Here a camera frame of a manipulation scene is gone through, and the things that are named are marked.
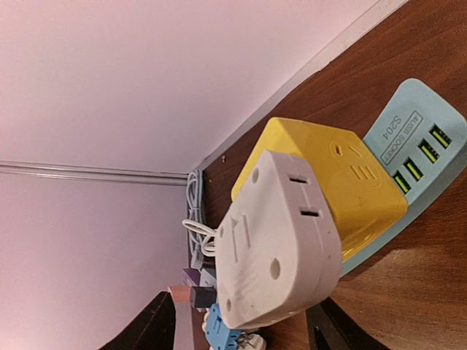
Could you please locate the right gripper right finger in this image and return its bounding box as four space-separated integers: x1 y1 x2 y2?
306 297 389 350

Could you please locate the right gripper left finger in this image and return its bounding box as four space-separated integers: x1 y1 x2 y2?
100 292 175 350

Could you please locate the white plug adapter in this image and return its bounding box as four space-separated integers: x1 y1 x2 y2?
215 151 342 329

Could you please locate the yellow cube socket adapter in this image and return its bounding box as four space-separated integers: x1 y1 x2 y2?
231 117 408 261

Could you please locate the teal USB power strip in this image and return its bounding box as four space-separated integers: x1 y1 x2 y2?
341 78 466 275

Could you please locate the light blue plug adapter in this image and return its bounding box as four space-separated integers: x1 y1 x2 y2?
205 303 242 350

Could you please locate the small pink adapter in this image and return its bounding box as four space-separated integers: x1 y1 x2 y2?
167 285 191 303

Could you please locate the grey-blue power strip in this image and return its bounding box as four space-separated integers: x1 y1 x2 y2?
199 268 217 289

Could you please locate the white cable with plug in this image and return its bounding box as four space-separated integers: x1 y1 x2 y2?
181 217 224 259

